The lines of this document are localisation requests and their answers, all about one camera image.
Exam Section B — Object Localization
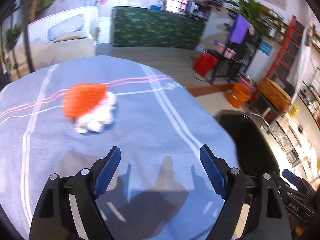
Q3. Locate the white tissue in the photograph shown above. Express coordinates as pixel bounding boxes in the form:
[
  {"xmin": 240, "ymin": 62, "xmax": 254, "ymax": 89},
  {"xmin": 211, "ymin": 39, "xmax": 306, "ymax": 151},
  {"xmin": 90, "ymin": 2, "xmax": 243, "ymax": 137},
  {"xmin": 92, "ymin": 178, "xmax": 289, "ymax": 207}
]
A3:
[{"xmin": 74, "ymin": 92, "xmax": 117, "ymax": 134}]

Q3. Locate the orange foam fruit net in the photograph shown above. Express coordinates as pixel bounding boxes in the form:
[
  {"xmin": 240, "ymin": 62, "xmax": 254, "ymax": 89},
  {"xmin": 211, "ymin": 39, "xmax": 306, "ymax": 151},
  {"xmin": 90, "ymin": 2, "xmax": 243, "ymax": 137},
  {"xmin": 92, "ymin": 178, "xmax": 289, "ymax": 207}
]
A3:
[{"xmin": 62, "ymin": 83, "xmax": 107, "ymax": 118}]

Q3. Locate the dark brown trash bin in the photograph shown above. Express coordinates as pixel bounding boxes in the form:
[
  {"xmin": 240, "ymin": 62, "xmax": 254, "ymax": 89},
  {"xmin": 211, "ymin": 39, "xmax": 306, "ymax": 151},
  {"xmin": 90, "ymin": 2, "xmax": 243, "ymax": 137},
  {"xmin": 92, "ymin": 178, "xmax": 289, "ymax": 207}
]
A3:
[{"xmin": 215, "ymin": 110, "xmax": 280, "ymax": 177}]

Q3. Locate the low white storage shelf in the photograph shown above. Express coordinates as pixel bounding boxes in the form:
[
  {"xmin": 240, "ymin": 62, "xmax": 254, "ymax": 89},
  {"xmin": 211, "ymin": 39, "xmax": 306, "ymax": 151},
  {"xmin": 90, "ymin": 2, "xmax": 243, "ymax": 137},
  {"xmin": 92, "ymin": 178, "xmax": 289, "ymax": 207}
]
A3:
[{"xmin": 270, "ymin": 104, "xmax": 319, "ymax": 183}]

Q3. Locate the black swivel chair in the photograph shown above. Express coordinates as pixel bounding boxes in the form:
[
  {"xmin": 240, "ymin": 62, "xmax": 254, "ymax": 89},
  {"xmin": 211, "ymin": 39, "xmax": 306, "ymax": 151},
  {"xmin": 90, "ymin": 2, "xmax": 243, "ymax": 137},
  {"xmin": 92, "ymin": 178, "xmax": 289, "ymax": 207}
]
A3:
[{"xmin": 248, "ymin": 101, "xmax": 279, "ymax": 134}]

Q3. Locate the grey striped tablecloth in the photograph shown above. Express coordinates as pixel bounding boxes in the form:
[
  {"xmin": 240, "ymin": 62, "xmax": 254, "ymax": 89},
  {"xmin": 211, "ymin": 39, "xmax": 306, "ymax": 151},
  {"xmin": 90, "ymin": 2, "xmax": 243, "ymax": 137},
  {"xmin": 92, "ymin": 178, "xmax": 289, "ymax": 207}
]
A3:
[{"xmin": 1, "ymin": 56, "xmax": 238, "ymax": 239}]

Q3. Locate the orange bucket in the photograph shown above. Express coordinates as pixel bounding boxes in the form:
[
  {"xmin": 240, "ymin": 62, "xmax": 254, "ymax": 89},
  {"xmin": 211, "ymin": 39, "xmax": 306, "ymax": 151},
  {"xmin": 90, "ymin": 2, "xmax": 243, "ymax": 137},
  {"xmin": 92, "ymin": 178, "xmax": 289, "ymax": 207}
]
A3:
[{"xmin": 226, "ymin": 83, "xmax": 251, "ymax": 108}]

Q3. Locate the black metal railing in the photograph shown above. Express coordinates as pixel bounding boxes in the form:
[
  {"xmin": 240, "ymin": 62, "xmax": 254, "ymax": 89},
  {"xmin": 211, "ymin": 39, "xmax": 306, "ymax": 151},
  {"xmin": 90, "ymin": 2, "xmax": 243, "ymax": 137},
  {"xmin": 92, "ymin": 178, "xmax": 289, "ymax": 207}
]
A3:
[{"xmin": 205, "ymin": 20, "xmax": 261, "ymax": 85}]

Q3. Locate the pink basin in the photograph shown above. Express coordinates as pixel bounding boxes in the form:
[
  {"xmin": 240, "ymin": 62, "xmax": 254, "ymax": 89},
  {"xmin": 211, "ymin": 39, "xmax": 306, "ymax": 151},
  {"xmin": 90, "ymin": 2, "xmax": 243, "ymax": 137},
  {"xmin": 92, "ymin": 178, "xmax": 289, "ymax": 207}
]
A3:
[{"xmin": 214, "ymin": 41, "xmax": 236, "ymax": 59}]

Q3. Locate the red canister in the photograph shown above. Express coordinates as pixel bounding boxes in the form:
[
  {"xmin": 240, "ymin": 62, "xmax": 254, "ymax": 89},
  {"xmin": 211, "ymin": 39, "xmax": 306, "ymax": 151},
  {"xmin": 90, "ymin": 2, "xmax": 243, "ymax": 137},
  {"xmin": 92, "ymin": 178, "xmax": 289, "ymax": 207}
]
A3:
[{"xmin": 193, "ymin": 51, "xmax": 217, "ymax": 77}]

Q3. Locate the purple hanging towel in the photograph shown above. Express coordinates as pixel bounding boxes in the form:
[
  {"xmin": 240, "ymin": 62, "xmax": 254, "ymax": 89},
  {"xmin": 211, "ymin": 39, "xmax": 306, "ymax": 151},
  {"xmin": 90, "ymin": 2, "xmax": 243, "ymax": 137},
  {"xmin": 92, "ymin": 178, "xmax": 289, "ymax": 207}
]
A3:
[{"xmin": 229, "ymin": 13, "xmax": 249, "ymax": 44}]

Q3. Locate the green potted plant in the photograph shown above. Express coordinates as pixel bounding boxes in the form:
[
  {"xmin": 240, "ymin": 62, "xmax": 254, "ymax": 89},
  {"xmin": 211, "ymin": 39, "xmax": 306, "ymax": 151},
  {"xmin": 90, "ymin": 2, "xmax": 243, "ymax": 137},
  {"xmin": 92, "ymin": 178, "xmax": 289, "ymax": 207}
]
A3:
[{"xmin": 229, "ymin": 0, "xmax": 273, "ymax": 38}]

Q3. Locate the white mesh sofa chair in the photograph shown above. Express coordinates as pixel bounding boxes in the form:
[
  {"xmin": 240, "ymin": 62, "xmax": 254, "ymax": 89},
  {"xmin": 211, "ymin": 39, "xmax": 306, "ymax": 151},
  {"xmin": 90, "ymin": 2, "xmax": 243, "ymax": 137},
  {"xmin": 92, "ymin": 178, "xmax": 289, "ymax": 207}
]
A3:
[{"xmin": 27, "ymin": 5, "xmax": 99, "ymax": 43}]

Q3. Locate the blue grey cushion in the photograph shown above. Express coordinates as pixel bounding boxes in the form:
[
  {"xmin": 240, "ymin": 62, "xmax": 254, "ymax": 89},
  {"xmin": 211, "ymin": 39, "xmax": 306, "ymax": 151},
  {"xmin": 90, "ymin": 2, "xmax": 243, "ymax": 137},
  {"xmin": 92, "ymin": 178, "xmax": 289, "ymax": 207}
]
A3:
[{"xmin": 48, "ymin": 14, "xmax": 84, "ymax": 41}]

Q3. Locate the green patterned counter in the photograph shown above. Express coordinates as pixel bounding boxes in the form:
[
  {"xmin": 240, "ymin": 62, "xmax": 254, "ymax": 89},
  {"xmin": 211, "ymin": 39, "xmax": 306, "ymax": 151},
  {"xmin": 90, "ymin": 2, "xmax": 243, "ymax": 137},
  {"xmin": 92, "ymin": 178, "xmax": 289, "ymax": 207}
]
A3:
[{"xmin": 110, "ymin": 6, "xmax": 205, "ymax": 50}]

